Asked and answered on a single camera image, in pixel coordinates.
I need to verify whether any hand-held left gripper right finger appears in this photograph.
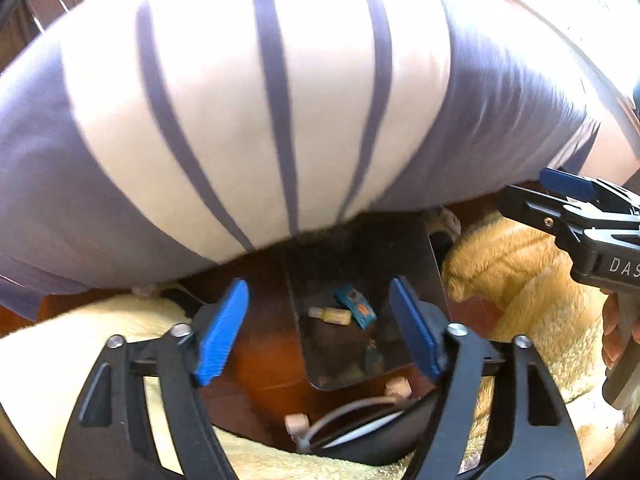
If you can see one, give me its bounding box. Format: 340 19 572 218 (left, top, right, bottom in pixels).
389 276 588 480

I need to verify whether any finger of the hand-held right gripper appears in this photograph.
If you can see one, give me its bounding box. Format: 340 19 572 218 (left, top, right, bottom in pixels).
539 167 601 203
497 185 586 242

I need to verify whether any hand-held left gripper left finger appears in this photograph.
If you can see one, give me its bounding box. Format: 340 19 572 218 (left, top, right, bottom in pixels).
56 279 251 480

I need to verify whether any dark metal waste bin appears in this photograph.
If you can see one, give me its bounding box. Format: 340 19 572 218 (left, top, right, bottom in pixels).
285 222 451 391

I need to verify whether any person's right hand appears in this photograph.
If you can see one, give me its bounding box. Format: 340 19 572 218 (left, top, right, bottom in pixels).
601 292 623 371

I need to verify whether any blue snack wrapper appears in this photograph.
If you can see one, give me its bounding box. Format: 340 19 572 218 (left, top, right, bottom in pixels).
334 285 376 330

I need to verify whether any small yellow bottle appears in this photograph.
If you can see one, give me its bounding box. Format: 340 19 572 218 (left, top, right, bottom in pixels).
308 306 353 325

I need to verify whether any white fluffy slipper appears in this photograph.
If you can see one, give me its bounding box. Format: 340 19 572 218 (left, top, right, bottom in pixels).
425 207 462 256

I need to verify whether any black curved object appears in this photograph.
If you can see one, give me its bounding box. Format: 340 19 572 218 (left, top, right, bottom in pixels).
300 392 451 466

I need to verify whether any person's yellow fleece left leg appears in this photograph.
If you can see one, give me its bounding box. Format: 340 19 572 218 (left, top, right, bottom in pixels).
0 292 401 480

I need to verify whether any blue white striped duvet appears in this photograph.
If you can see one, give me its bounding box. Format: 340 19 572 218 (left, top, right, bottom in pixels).
0 0 640 323

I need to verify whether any dark wooden wardrobe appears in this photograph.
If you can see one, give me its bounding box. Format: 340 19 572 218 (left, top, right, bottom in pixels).
15 0 85 58

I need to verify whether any white cable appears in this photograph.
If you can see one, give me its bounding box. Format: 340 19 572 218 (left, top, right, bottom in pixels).
295 395 406 453

